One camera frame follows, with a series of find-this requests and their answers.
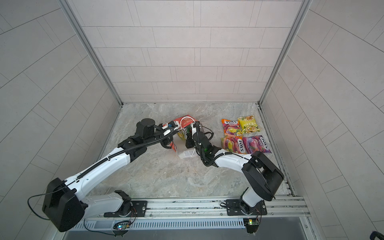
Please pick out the right aluminium corner post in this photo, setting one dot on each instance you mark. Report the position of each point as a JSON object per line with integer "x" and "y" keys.
{"x": 290, "y": 38}

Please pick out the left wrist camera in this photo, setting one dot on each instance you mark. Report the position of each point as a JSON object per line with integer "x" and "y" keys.
{"x": 173, "y": 124}

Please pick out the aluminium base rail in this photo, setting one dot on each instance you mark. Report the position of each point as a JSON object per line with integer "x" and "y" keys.
{"x": 204, "y": 208}

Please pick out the left green circuit board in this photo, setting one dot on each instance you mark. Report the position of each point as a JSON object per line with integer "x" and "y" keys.
{"x": 122, "y": 226}

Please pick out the right circuit board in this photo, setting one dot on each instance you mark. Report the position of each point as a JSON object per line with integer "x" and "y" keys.
{"x": 251, "y": 225}

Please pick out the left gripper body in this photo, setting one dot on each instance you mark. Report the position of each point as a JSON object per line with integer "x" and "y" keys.
{"x": 166, "y": 142}

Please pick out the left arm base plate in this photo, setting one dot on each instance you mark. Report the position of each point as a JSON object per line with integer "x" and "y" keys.
{"x": 131, "y": 209}

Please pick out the purple pink candy packet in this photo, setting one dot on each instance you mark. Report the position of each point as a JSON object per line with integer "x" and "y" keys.
{"x": 255, "y": 143}

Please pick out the left aluminium corner post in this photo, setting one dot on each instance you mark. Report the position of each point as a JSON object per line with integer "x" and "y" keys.
{"x": 68, "y": 12}

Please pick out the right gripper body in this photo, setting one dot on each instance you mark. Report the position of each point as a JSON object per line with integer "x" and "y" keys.
{"x": 192, "y": 143}

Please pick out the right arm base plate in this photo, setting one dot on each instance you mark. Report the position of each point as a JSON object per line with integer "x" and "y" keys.
{"x": 239, "y": 208}

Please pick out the yellow snack packet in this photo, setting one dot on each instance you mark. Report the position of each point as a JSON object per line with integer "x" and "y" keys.
{"x": 248, "y": 124}

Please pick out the red paper gift bag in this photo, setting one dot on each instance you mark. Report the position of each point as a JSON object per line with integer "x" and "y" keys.
{"x": 183, "y": 144}

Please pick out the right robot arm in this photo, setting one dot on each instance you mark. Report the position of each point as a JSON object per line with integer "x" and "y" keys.
{"x": 262, "y": 174}

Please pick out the aluminium corner post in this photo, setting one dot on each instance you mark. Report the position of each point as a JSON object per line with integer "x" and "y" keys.
{"x": 290, "y": 38}
{"x": 68, "y": 12}

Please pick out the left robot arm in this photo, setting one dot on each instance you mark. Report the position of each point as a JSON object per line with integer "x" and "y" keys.
{"x": 66, "y": 202}

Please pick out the orange Fox's candy packet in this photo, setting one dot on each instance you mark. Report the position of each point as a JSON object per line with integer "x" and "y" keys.
{"x": 231, "y": 128}

